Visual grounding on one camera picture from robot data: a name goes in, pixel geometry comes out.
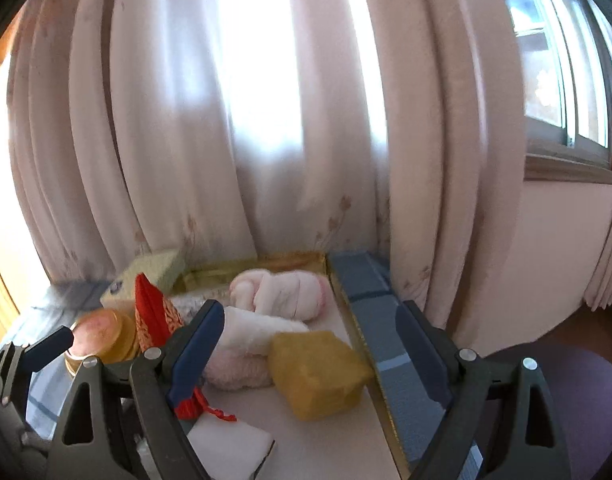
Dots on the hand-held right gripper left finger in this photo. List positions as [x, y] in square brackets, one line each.
[196, 355]

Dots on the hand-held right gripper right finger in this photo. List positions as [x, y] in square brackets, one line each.
[426, 355]

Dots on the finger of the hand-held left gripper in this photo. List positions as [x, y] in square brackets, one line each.
[51, 347]

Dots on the clear plastic bag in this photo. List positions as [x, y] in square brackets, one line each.
[191, 305]

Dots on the red embroidered pouch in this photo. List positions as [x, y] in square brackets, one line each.
[153, 315]

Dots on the beige towel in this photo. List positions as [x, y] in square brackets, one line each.
[256, 332]

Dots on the pink and white knitted cloth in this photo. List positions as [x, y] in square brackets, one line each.
[286, 292]

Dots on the yellow sponge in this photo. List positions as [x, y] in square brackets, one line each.
[316, 375]

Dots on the gold box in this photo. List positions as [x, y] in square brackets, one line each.
[336, 440]

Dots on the gold tin with pink lid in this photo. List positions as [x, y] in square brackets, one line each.
[106, 335]

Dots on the blue plaid bed sheet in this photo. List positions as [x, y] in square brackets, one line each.
[381, 320]

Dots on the pale yellow tissue box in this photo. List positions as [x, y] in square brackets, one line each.
[151, 270]

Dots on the purple round stool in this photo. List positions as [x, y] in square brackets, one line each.
[576, 390]

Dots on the pale pleated curtain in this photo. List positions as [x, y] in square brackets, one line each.
[608, 250]

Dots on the wooden window sill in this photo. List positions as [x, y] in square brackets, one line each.
[571, 170]

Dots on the pale floral curtain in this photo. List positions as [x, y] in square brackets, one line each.
[186, 110]

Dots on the window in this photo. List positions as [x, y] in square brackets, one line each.
[561, 60]

